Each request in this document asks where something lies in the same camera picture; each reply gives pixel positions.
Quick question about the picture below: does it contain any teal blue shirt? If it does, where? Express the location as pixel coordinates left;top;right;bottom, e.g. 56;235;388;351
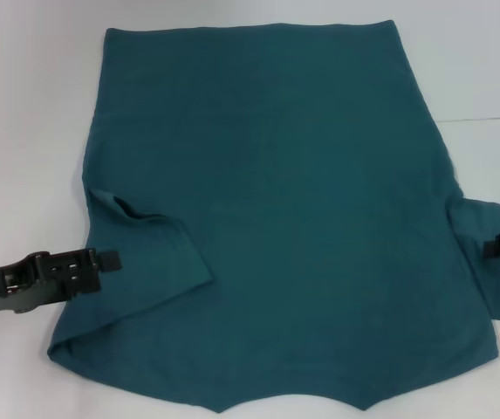
46;17;500;414

